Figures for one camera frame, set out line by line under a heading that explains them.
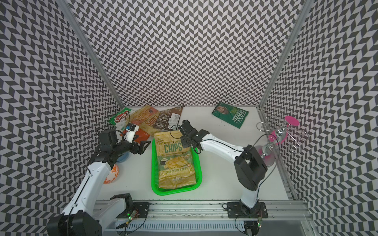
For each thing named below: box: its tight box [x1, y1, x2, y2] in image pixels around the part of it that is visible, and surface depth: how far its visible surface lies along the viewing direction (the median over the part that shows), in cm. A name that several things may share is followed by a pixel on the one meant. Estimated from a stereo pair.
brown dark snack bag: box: [153, 105, 185, 131], surface depth 110 cm
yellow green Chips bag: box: [154, 130, 197, 190], surface depth 85 cm
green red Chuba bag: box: [109, 107, 132, 131], surface depth 110 cm
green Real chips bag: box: [211, 102, 250, 129], surface depth 114 cm
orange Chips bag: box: [130, 105, 163, 137], surface depth 110 cm
